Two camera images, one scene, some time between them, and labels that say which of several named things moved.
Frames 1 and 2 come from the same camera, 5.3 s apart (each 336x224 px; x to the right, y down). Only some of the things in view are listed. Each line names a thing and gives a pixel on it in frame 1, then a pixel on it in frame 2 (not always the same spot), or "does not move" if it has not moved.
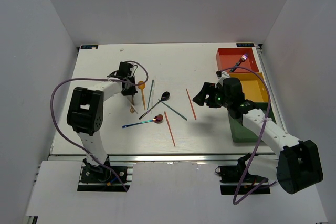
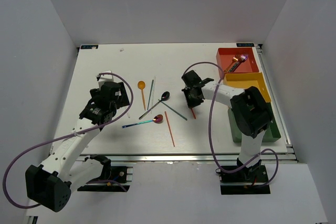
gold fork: [132, 109] → [234, 59]
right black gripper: [208, 88] → [190, 103]
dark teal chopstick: [179, 114] does not move
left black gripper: [132, 91] → [122, 99]
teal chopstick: [150, 94] does not move
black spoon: [165, 97] does not move
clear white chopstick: [153, 90] does not move
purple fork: [244, 57] does not move
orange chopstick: [169, 128] does not move
